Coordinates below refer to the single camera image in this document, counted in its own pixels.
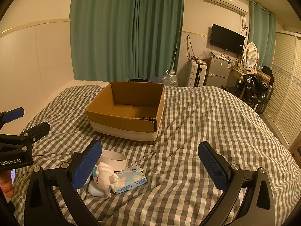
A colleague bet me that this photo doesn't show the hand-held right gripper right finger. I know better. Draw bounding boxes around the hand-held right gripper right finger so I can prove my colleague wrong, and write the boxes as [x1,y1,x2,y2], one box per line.
[198,141,277,226]

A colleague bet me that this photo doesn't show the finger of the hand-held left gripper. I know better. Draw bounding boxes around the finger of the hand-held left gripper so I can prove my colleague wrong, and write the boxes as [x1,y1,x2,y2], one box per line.
[20,122,50,153]
[0,107,25,129]

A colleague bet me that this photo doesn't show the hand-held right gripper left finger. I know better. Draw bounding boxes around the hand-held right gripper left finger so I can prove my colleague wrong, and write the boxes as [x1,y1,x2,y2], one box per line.
[24,139,103,226]

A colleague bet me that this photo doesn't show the white tape roll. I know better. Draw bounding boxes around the white tape roll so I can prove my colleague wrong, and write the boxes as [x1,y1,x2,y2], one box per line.
[101,150,127,171]

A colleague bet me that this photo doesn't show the blue tissue packet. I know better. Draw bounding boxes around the blue tissue packet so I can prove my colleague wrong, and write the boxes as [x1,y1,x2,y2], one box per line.
[114,165,147,194]

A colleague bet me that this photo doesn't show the brown cardboard box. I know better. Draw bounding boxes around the brown cardboard box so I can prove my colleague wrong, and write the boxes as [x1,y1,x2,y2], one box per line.
[85,82,165,145]

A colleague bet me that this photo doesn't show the person's left hand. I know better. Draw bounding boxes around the person's left hand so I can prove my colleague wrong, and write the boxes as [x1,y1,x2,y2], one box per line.
[0,169,14,198]

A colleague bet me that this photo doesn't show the checkered blanket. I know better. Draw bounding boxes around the checkered blanket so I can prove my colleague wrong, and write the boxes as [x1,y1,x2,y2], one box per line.
[9,85,300,226]

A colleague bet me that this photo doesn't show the black jacket on chair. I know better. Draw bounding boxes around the black jacket on chair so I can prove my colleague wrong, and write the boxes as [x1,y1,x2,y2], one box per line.
[235,74,273,115]

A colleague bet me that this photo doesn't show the white suitcase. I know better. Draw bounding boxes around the white suitcase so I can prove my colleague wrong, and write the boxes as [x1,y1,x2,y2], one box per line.
[187,61,207,88]

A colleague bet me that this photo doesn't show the dressing table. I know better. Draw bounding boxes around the dressing table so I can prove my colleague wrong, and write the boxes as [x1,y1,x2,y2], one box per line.
[227,68,250,87]

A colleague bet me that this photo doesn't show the silver refrigerator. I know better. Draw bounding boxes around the silver refrigerator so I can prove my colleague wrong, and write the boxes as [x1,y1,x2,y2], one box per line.
[205,56,232,87]

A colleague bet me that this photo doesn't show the clear water jug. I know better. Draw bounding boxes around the clear water jug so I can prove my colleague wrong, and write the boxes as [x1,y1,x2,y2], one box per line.
[162,70,178,87]

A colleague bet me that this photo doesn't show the white louvered wardrobe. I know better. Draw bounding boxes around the white louvered wardrobe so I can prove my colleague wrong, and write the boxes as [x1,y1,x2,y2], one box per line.
[262,31,301,150]

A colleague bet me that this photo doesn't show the black backpack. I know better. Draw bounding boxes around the black backpack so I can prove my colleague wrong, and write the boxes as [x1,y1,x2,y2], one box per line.
[261,66,273,84]

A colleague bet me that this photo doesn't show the white pole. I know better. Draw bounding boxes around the white pole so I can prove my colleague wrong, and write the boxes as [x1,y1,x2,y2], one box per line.
[172,45,179,74]

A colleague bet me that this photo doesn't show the clear plastic bag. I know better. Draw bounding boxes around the clear plastic bag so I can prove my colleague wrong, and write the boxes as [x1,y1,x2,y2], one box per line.
[199,48,218,60]

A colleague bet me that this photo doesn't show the white oval mirror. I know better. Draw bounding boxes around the white oval mirror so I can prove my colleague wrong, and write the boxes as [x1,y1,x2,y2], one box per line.
[241,42,259,70]

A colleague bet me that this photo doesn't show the narrow green curtain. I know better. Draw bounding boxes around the narrow green curtain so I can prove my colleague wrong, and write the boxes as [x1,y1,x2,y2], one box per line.
[248,0,276,71]

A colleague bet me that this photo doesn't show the white air conditioner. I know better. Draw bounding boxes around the white air conditioner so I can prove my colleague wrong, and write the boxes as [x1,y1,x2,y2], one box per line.
[206,0,249,16]

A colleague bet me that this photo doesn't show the wall cables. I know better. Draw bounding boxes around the wall cables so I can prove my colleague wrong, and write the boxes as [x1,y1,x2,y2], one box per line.
[186,35,196,60]

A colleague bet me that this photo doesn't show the black wall television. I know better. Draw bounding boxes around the black wall television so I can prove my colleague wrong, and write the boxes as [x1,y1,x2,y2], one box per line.
[210,24,245,55]

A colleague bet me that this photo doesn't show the air conditioner cable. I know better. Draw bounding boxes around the air conditioner cable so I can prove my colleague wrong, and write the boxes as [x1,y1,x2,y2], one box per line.
[241,14,249,38]

